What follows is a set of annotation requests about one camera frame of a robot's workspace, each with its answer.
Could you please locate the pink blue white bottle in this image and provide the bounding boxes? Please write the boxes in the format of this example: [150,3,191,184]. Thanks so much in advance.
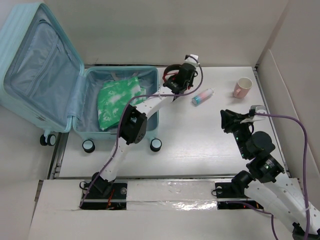
[191,88,215,106]

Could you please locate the aluminium rail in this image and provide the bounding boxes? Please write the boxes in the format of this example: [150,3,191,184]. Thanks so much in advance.
[50,174,235,181]

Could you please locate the green white cloth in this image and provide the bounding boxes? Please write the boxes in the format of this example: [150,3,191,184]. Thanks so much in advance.
[97,76,146,131]

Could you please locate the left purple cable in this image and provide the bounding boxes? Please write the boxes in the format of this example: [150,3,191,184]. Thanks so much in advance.
[79,59,204,208]

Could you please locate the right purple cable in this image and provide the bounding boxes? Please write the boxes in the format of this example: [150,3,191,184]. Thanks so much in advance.
[224,112,313,240]

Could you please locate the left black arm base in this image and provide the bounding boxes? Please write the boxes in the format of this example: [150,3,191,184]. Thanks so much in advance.
[79,181,128,211]

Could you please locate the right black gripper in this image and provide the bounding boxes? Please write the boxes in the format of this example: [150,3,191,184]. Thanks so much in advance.
[219,108,253,159]

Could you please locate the red black headphones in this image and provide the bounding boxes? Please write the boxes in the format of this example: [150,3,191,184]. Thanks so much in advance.
[162,64,181,83]

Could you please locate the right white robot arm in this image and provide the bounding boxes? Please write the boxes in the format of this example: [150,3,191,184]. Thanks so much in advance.
[220,105,320,240]

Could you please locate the purple cable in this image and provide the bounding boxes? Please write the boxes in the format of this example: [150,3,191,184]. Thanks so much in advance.
[224,112,313,240]
[79,59,204,208]

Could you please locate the pink ceramic mug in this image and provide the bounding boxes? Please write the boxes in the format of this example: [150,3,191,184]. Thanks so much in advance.
[233,77,253,99]

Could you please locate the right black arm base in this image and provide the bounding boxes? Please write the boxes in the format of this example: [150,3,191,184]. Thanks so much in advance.
[211,182,264,211]

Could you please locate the light blue hard-shell suitcase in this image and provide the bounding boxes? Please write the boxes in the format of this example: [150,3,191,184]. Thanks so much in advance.
[0,2,159,146]

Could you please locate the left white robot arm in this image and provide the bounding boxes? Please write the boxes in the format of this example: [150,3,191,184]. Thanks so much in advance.
[88,62,198,199]

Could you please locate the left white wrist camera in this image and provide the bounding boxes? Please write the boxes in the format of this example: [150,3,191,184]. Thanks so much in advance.
[184,54,199,67]

